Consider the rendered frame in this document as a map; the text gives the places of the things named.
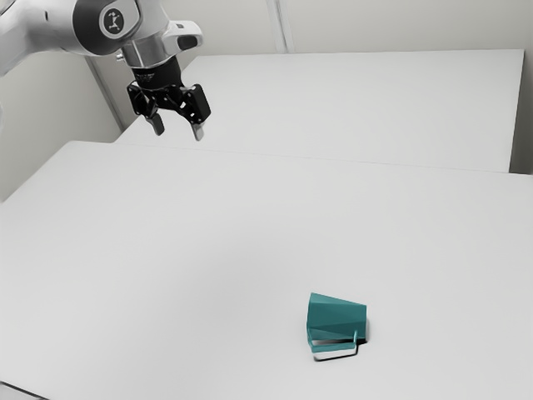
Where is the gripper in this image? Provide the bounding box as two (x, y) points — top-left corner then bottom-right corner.
(126, 58), (212, 143)

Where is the teal faceted mug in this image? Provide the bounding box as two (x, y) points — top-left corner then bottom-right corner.
(305, 292), (369, 352)

